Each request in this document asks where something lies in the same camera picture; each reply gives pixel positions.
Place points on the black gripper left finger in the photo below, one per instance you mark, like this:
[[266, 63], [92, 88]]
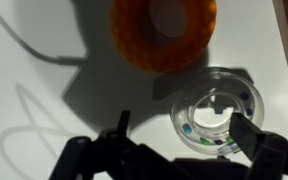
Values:
[[94, 160]]

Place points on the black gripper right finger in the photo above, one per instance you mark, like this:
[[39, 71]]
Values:
[[270, 156]]

